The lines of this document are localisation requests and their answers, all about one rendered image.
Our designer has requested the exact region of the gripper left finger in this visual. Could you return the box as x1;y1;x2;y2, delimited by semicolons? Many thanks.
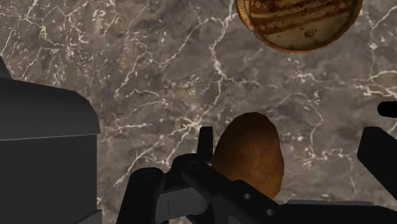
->
116;126;291;224

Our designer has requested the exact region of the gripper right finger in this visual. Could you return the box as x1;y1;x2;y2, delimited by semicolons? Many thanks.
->
356;126;397;200

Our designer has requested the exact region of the brown potato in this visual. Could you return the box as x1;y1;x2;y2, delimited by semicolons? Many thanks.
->
212;111;286;200

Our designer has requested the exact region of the brown striped bowl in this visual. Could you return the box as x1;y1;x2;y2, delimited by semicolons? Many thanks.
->
234;0;365;54

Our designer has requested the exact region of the dark grey box appliance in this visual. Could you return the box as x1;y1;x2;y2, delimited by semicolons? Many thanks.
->
0;55;104;224

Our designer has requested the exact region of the black rounded handle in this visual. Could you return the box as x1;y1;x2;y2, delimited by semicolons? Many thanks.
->
377;101;397;118

